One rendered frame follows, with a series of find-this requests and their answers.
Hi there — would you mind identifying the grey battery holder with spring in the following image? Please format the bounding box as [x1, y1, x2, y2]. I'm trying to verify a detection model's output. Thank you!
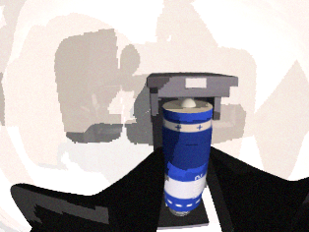
[146, 72, 238, 230]

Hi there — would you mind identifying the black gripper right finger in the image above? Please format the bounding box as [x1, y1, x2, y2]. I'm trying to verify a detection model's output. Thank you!
[206, 146, 309, 232]

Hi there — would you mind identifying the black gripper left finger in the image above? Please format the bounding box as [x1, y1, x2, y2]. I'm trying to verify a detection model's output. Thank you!
[9, 146, 165, 232]

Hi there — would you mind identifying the blue and white battery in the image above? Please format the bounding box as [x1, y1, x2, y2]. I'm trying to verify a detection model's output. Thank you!
[161, 97, 214, 211]

